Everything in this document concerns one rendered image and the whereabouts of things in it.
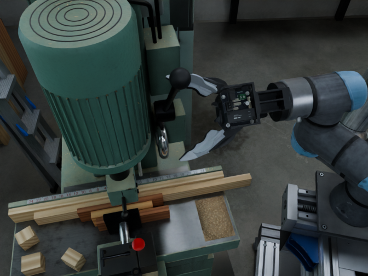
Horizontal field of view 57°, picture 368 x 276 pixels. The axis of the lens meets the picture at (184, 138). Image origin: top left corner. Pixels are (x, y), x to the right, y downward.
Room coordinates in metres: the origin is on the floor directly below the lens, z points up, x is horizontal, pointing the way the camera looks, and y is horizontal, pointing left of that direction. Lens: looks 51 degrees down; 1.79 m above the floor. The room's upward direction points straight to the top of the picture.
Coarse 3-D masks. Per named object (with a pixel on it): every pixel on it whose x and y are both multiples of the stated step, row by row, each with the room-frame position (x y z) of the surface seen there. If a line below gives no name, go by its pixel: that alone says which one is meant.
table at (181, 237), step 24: (216, 192) 0.50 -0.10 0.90; (192, 216) 0.43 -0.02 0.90; (48, 240) 0.36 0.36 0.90; (72, 240) 0.36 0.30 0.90; (96, 240) 0.36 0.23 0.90; (168, 240) 0.36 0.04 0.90; (192, 240) 0.36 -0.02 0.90; (216, 240) 0.36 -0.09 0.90; (48, 264) 0.29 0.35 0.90; (96, 264) 0.29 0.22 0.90
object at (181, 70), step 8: (176, 72) 0.40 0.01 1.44; (184, 72) 0.40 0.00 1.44; (176, 80) 0.39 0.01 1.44; (184, 80) 0.39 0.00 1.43; (176, 88) 0.39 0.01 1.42; (184, 88) 0.39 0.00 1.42; (168, 96) 0.49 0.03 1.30; (160, 104) 0.62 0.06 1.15; (168, 104) 0.53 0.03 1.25; (160, 112) 0.60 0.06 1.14; (168, 112) 0.61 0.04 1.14; (160, 120) 0.60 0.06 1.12; (168, 120) 0.60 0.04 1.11
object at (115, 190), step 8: (128, 176) 0.45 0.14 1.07; (112, 184) 0.43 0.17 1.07; (120, 184) 0.43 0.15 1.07; (128, 184) 0.43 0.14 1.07; (136, 184) 0.44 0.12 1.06; (112, 192) 0.41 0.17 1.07; (120, 192) 0.41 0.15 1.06; (128, 192) 0.42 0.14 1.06; (136, 192) 0.42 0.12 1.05; (112, 200) 0.41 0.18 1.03; (120, 200) 0.41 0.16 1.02; (128, 200) 0.41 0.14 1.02; (136, 200) 0.42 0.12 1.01
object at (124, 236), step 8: (136, 208) 0.40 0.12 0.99; (104, 216) 0.38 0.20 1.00; (112, 216) 0.38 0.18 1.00; (120, 216) 0.38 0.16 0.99; (136, 216) 0.39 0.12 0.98; (112, 224) 0.38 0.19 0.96; (120, 224) 0.38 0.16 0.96; (128, 224) 0.38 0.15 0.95; (136, 224) 0.39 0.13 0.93; (112, 232) 0.38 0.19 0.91; (120, 232) 0.35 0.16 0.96; (128, 232) 0.36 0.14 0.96; (120, 240) 0.33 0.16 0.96
